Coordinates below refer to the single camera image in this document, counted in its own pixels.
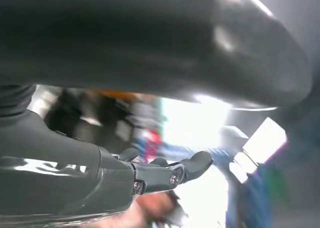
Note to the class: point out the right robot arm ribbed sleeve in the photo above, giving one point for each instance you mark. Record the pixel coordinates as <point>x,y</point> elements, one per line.
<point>15,100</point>

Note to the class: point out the long white ceiling lamp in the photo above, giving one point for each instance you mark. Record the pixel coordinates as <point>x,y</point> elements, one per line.
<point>265,140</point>

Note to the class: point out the person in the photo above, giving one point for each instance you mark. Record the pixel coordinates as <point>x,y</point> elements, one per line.
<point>149,206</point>

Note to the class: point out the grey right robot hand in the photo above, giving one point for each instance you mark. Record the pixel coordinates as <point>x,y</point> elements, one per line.
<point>124,37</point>

